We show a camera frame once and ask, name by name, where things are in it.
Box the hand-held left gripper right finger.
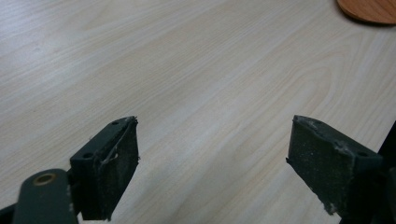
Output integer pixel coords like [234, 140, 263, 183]
[286, 114, 384, 220]

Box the round brown wooden board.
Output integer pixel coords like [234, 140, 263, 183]
[335, 0, 396, 25]

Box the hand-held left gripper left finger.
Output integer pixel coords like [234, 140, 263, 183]
[69, 116, 140, 222]

